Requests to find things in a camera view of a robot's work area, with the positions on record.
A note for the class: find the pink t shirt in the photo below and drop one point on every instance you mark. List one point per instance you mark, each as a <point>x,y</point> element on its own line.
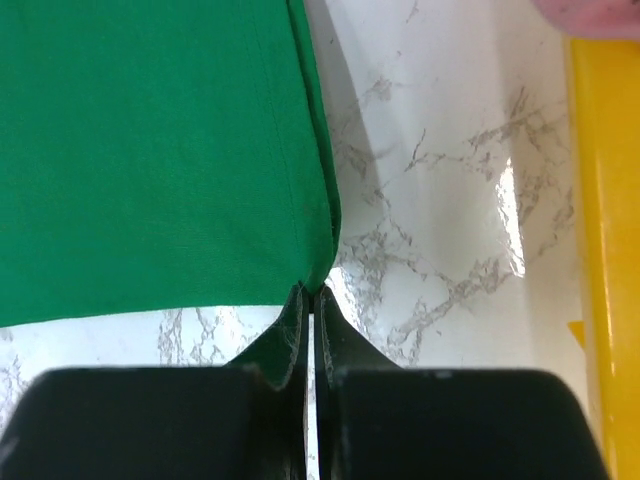
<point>598,19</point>

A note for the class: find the yellow plastic bin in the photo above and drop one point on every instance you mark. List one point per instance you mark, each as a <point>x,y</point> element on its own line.
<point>603,95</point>

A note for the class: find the green t shirt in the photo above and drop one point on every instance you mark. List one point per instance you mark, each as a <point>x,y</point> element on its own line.
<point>160,154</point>

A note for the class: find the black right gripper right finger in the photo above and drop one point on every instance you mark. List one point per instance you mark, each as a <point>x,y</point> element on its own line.
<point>337,345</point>

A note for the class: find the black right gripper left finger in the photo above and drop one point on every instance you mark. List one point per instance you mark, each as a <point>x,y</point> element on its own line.
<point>277,361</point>

